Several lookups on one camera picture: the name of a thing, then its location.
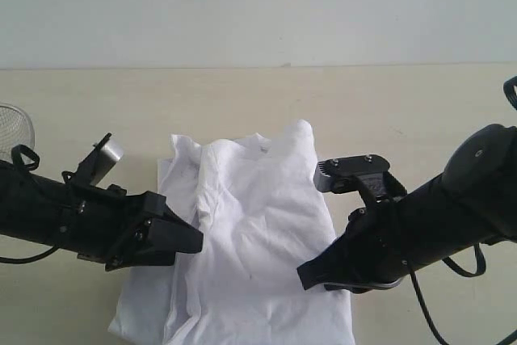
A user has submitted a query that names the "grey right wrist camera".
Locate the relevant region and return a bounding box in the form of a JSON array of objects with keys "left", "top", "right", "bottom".
[{"left": 313, "top": 154, "right": 407, "bottom": 202}]

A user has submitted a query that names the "metal wire mesh basket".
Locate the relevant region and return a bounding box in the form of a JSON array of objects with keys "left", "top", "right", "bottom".
[{"left": 0, "top": 103, "right": 35, "bottom": 162}]

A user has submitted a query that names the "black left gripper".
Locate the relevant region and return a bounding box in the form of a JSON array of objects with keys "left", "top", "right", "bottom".
[{"left": 60, "top": 185, "right": 204, "bottom": 271}]

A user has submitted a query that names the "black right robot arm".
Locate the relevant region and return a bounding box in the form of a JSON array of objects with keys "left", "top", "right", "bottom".
[{"left": 297, "top": 124, "right": 516, "bottom": 293}]

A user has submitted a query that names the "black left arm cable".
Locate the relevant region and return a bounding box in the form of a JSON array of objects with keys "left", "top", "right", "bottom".
[{"left": 0, "top": 145, "right": 82, "bottom": 264}]

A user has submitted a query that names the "white t-shirt red print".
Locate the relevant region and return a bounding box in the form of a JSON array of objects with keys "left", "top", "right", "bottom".
[{"left": 108, "top": 120, "right": 355, "bottom": 344}]

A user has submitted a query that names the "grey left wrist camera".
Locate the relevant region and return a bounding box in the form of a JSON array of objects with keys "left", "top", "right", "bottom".
[{"left": 74, "top": 133, "right": 124, "bottom": 186}]

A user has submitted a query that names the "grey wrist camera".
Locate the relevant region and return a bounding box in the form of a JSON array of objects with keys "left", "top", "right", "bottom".
[
  {"left": 313, "top": 154, "right": 407, "bottom": 202},
  {"left": 74, "top": 133, "right": 124, "bottom": 186}
]

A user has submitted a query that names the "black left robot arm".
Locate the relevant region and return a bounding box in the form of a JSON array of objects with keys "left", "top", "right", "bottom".
[{"left": 1, "top": 162, "right": 204, "bottom": 271}]

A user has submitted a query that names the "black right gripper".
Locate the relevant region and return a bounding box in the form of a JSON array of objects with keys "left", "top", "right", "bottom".
[{"left": 296, "top": 203, "right": 416, "bottom": 292}]

